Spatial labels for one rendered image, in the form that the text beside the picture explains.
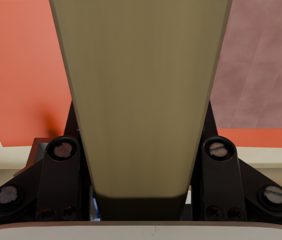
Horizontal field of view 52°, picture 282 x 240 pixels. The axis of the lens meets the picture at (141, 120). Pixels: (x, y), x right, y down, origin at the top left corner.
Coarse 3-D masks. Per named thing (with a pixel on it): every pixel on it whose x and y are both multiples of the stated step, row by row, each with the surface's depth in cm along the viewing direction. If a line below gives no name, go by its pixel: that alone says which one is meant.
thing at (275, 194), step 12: (204, 120) 11; (204, 132) 11; (216, 132) 11; (240, 168) 10; (252, 168) 10; (192, 180) 11; (252, 180) 9; (264, 180) 9; (252, 192) 9; (264, 192) 9; (276, 192) 9; (252, 204) 9; (264, 204) 9; (276, 204) 9; (264, 216) 9; (276, 216) 9
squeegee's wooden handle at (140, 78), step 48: (96, 0) 4; (144, 0) 4; (192, 0) 4; (96, 48) 5; (144, 48) 5; (192, 48) 5; (96, 96) 5; (144, 96) 5; (192, 96) 6; (96, 144) 7; (144, 144) 6; (192, 144) 7; (96, 192) 8; (144, 192) 8
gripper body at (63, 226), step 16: (16, 224) 7; (32, 224) 7; (48, 224) 7; (64, 224) 7; (80, 224) 7; (96, 224) 7; (112, 224) 7; (128, 224) 7; (144, 224) 7; (160, 224) 7; (176, 224) 7; (192, 224) 7; (208, 224) 7; (224, 224) 7; (240, 224) 7; (256, 224) 7; (272, 224) 7
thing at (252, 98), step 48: (0, 0) 23; (48, 0) 23; (240, 0) 23; (0, 48) 26; (48, 48) 26; (240, 48) 26; (0, 96) 30; (48, 96) 30; (240, 96) 30; (240, 144) 36
